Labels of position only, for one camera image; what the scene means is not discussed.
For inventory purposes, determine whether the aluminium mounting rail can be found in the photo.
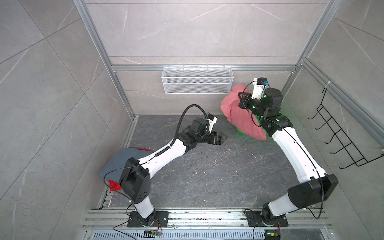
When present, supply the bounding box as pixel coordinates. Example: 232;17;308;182
80;209;332;231

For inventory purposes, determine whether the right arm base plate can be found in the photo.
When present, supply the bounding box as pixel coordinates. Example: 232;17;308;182
244;209;289;227

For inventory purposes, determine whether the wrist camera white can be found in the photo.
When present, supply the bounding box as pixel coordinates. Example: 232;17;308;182
252;77;268;100
207;113;217;133

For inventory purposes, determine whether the pink-red t-shirt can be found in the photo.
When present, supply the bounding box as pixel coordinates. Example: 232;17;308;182
221;84;267;140

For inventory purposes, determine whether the black wire hook rack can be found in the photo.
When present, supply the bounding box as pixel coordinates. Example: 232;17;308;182
307;88;384;170

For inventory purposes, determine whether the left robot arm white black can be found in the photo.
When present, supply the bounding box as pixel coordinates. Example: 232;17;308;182
118;117;228;222

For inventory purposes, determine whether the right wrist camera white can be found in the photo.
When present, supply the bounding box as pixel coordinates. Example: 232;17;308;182
252;77;268;100

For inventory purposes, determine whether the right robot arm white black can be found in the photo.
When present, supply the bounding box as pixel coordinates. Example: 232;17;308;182
238;88;339;226

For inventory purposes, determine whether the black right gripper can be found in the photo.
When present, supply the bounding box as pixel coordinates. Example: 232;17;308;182
239;91;269;121

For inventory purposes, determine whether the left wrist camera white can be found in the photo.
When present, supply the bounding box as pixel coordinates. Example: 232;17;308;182
207;113;217;133

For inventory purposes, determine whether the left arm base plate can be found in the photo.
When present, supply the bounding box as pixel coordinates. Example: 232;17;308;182
127;211;170;228

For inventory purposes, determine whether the folded grey t-shirt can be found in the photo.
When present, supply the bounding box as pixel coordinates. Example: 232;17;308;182
98;148;152;183

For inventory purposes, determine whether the white wire mesh shelf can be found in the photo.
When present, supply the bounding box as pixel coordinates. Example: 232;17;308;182
161;67;234;95

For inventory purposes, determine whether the folded red t-shirt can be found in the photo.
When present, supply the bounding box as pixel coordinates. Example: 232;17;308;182
107;147;153;193

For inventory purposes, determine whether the black corrugated cable hose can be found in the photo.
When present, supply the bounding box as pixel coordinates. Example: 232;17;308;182
173;104;208;145

